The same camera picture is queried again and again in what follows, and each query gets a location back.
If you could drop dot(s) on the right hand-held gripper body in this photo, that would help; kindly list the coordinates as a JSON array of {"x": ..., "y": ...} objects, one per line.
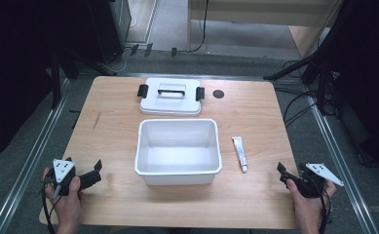
[{"x": 315, "y": 180}]

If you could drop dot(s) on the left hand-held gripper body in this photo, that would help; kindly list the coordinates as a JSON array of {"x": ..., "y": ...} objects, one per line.
[{"x": 63, "y": 170}]

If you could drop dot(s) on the white ointment tube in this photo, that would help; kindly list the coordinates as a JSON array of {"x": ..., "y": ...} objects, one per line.
[{"x": 240, "y": 152}]

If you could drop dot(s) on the white plastic storage box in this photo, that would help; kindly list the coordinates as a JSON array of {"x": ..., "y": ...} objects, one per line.
[{"x": 178, "y": 152}]

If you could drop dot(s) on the person's right hand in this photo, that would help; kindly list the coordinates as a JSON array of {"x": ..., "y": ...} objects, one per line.
[{"x": 304, "y": 203}]

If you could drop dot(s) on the person's left hand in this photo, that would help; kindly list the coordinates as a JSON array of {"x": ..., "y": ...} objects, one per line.
[{"x": 68, "y": 203}]

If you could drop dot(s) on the black tripod stand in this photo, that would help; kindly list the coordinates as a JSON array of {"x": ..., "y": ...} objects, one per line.
[{"x": 56, "y": 81}]

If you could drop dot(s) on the black round table grommet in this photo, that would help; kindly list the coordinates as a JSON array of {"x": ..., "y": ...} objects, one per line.
[{"x": 218, "y": 94}]

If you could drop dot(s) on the black computer tower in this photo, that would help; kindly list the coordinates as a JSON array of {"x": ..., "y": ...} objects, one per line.
[{"x": 107, "y": 29}]

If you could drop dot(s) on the light wooden desk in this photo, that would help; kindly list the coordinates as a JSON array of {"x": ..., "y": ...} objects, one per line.
[{"x": 258, "y": 13}]

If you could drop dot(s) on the metal floor rail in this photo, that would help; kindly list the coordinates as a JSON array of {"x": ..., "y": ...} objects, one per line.
[
  {"x": 28, "y": 162},
  {"x": 339, "y": 162}
]

